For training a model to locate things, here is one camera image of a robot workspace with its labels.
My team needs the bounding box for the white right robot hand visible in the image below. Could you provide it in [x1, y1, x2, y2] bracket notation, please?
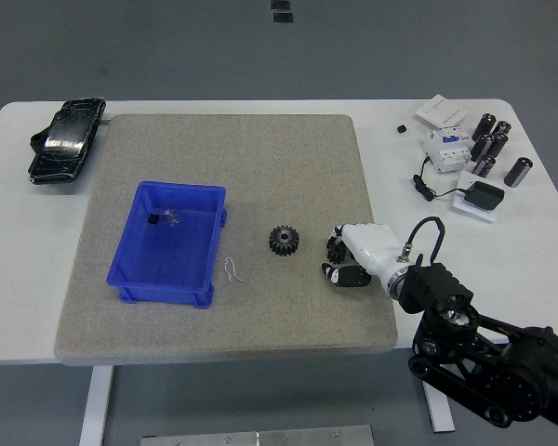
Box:
[320, 222, 407, 290]

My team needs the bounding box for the large black gear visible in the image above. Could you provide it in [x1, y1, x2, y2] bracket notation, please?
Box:
[268, 224, 302, 258]

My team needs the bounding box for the blue plastic box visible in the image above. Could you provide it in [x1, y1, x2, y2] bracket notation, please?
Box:
[105, 180, 229, 311]

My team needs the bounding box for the white circuit breaker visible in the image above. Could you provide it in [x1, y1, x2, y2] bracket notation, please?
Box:
[421, 125, 476, 176]

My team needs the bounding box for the black power adapter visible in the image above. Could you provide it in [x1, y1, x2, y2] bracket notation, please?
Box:
[462, 181, 506, 213]

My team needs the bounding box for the grey-brown mat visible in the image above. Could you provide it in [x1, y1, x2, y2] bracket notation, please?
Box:
[53, 113, 398, 368]

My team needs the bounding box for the white table leg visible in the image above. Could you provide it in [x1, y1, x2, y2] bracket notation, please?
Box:
[422, 380, 457, 434]
[78, 365, 115, 446]

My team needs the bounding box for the grey metal plate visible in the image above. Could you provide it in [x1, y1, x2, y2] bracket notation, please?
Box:
[140, 425, 376, 446]

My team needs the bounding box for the black wrapped device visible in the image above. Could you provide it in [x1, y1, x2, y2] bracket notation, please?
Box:
[26, 97, 107, 186]

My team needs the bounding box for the black adapter cord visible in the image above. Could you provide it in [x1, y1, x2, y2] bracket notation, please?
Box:
[412, 155, 469, 203]

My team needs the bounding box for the white wire clip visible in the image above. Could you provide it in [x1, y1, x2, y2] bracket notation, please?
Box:
[223, 256, 246, 285]

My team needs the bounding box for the white switch panel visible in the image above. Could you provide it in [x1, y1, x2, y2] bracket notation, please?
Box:
[416, 94, 469, 127]

